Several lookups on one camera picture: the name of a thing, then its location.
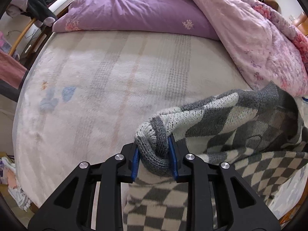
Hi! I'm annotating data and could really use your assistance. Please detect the grey white checkered cardigan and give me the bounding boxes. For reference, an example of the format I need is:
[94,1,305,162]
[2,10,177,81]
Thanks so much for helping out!
[123,83,307,230]

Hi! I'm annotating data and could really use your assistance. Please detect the pile of clothes on floor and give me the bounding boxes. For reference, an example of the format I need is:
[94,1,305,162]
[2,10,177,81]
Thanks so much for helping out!
[1,155,32,211]

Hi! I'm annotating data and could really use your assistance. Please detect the dark clothes on chair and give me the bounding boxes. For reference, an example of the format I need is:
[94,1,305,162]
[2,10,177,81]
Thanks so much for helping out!
[6,0,57,27]

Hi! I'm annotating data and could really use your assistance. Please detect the white fleece bed blanket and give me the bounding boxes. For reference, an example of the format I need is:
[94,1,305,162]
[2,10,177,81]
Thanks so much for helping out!
[11,30,308,220]

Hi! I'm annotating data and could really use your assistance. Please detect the maroon cloth at left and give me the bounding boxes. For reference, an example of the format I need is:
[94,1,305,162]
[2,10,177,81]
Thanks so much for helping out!
[0,51,27,89]

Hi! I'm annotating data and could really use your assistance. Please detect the pink floral quilt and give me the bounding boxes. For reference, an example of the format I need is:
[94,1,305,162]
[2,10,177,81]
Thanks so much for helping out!
[193,0,307,96]

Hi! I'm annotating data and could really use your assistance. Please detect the wooden headboard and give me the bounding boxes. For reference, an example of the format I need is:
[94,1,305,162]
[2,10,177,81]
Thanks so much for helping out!
[292,12,308,37]

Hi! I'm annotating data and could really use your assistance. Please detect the purple floral quilt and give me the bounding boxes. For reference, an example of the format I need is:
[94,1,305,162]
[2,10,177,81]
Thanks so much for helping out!
[52,0,219,40]

